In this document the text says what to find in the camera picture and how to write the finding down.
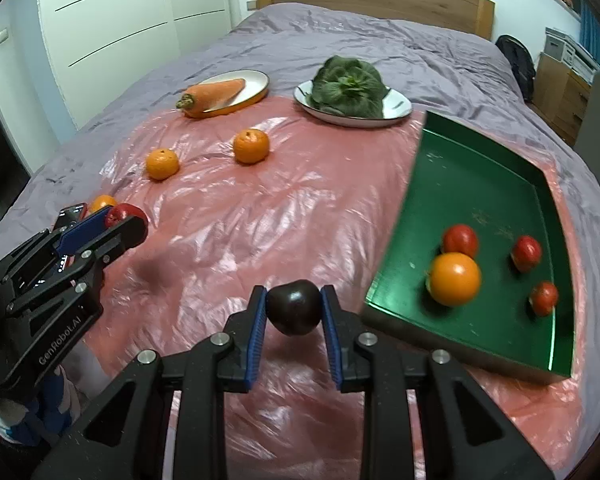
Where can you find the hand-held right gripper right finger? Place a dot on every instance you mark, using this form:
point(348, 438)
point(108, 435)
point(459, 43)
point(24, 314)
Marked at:
point(331, 340)

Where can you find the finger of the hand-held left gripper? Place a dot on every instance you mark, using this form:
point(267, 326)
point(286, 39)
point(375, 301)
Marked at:
point(125, 241)
point(82, 232)

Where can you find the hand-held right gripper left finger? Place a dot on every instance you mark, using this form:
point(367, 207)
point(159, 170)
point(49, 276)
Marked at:
point(256, 340)

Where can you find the red apple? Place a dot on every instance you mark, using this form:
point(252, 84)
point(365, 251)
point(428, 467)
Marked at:
point(122, 212)
point(544, 298)
point(460, 239)
point(526, 253)

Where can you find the orange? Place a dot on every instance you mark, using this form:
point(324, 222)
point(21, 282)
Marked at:
point(251, 146)
point(455, 280)
point(101, 202)
point(162, 164)

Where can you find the dark purple plum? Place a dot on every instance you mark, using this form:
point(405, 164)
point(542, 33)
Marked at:
point(294, 310)

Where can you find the green tray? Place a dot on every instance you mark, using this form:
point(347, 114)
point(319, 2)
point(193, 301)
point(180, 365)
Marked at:
point(455, 185)

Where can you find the person's left hand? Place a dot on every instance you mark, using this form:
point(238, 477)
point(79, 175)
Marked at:
point(50, 402)

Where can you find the red smartphone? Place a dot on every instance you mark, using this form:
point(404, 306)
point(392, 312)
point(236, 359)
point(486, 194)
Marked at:
point(72, 214)

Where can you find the pink plastic sheet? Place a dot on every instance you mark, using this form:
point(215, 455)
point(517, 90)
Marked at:
point(280, 220)

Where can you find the carrot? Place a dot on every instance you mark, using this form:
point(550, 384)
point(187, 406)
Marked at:
point(215, 91)

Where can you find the white plate orange rim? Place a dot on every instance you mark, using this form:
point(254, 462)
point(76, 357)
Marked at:
point(255, 82)

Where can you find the white wardrobe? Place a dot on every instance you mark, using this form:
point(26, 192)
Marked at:
point(120, 20)

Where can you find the white plate dark rim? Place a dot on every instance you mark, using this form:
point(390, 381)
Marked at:
point(397, 105)

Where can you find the bok choy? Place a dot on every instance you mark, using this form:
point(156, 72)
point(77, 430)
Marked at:
point(350, 85)

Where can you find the wooden nightstand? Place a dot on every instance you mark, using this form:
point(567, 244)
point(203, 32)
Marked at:
point(560, 105)

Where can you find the black backpack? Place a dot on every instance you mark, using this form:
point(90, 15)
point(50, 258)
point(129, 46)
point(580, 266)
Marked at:
point(520, 65)

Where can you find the grey desktop printer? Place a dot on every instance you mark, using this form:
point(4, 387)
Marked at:
point(570, 50)

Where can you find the long blue curtain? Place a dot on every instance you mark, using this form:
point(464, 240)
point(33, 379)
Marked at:
point(592, 35)

